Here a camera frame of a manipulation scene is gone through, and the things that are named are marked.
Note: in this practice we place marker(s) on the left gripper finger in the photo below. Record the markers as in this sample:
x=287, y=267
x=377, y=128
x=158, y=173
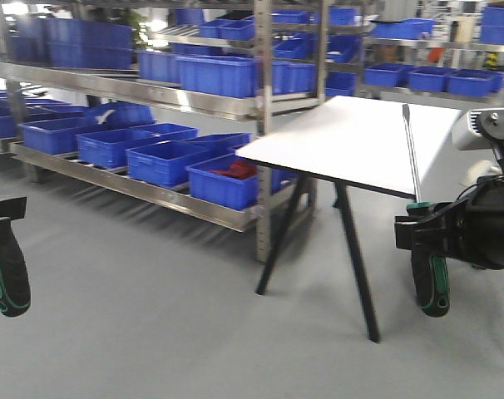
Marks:
x=13, y=207

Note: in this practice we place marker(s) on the green black screwdriver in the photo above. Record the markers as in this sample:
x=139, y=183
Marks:
x=429, y=270
x=15, y=292

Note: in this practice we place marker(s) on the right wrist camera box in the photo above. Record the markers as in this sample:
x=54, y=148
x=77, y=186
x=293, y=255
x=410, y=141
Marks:
x=479, y=129

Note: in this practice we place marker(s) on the white table with black legs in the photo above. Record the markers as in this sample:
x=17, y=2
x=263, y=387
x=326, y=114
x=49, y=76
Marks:
x=375, y=145

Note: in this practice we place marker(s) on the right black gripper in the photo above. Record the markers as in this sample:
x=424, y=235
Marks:
x=469, y=229

